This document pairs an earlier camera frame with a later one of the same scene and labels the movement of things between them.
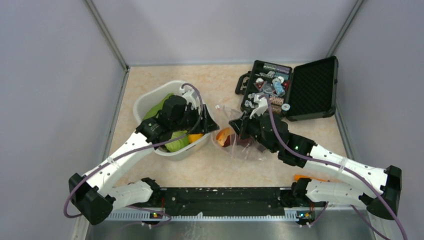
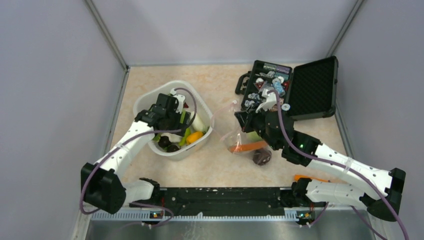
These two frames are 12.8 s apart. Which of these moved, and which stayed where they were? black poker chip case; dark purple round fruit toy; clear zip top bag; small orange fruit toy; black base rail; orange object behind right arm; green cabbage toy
Moved: dark purple round fruit toy; clear zip top bag; green cabbage toy
Stayed: black poker chip case; black base rail; small orange fruit toy; orange object behind right arm
